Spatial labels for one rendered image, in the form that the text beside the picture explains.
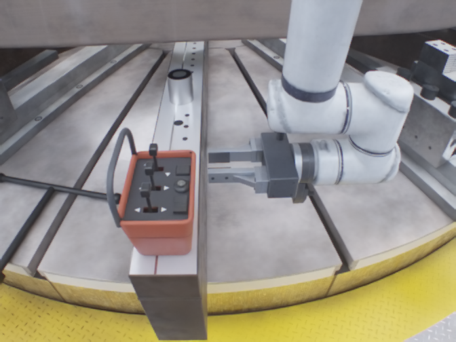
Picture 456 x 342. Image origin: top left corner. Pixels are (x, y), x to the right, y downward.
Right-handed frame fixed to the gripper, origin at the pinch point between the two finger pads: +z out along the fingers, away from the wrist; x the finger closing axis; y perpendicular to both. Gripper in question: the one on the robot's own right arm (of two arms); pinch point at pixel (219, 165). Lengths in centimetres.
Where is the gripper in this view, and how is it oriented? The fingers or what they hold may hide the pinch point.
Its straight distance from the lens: 61.4
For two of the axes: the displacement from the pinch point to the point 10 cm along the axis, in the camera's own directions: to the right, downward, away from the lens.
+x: 0.4, 6.8, -7.3
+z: -10.0, 0.3, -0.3
